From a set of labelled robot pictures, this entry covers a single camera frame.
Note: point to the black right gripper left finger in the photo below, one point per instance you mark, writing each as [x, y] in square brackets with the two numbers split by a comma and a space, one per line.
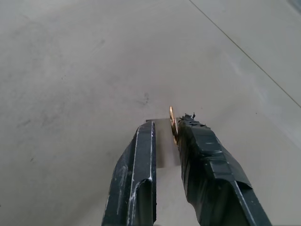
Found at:
[131, 179]

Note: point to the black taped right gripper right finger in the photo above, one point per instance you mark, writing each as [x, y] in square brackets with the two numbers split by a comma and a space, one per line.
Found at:
[211, 179]

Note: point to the gold coin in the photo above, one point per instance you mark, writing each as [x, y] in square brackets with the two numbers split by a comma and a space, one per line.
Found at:
[173, 127]

